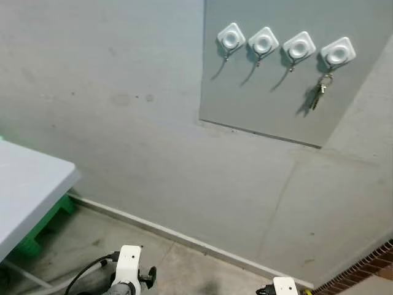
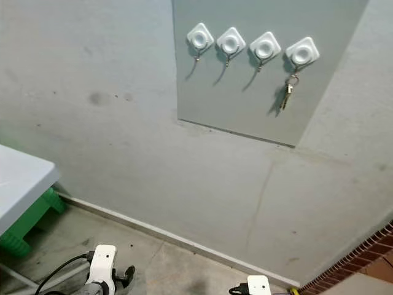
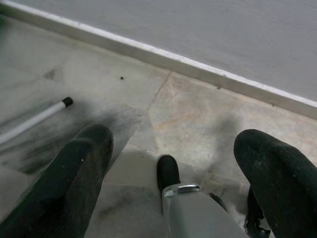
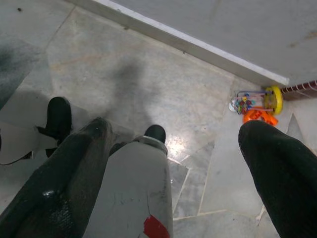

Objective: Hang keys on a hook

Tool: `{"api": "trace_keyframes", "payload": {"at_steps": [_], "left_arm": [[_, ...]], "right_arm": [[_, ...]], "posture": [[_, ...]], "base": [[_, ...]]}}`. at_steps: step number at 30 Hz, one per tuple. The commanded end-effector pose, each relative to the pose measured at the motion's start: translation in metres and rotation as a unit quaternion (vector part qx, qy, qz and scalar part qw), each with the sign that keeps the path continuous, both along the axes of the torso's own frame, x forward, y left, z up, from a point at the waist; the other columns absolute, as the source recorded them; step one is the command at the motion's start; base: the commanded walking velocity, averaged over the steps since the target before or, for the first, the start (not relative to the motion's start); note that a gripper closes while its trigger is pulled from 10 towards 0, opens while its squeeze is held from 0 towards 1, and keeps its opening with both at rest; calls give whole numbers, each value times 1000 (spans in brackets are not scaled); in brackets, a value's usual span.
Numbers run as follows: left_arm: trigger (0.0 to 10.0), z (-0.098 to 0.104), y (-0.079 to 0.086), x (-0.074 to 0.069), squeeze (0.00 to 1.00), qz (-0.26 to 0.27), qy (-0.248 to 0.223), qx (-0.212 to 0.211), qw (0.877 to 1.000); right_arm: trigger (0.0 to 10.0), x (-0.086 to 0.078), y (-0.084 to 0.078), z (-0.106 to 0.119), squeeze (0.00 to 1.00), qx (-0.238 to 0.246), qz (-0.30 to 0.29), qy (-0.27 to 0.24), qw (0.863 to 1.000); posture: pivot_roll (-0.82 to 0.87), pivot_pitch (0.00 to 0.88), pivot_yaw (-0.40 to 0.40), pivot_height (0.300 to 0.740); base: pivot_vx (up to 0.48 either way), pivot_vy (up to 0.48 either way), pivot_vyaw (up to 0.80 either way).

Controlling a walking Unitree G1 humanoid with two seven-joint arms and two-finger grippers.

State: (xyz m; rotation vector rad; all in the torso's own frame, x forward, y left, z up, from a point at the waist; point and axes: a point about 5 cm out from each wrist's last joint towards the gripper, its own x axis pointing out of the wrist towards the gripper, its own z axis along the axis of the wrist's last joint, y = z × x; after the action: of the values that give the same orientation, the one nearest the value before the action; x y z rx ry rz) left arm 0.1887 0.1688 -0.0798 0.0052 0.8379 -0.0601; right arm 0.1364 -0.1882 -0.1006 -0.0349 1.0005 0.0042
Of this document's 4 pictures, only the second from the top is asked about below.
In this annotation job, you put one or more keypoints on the red brick border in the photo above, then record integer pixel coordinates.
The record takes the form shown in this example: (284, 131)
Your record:
(362, 252)

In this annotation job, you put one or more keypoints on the white square wall hook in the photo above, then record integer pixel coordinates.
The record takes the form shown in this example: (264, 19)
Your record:
(264, 48)
(200, 39)
(302, 53)
(231, 43)

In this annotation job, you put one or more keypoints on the grey wall panel board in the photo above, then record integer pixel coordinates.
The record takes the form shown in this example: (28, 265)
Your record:
(233, 98)

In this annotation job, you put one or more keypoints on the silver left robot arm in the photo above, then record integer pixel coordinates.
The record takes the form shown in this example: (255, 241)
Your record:
(95, 290)

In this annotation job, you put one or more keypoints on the white baseboard strip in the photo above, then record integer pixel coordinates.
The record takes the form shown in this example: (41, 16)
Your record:
(178, 240)

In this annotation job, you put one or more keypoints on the green plastic stool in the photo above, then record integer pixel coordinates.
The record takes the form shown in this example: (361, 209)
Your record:
(15, 243)

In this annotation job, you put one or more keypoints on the white table leg bar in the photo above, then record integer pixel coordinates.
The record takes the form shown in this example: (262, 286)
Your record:
(17, 276)

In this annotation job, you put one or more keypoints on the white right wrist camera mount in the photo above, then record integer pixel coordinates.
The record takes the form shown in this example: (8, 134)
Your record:
(259, 286)

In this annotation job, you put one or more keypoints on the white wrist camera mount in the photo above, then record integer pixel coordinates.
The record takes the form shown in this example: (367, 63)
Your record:
(103, 261)
(259, 286)

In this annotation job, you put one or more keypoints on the white table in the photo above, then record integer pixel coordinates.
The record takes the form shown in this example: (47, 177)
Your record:
(18, 184)

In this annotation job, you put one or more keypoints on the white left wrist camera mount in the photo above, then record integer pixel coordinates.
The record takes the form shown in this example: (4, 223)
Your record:
(103, 261)

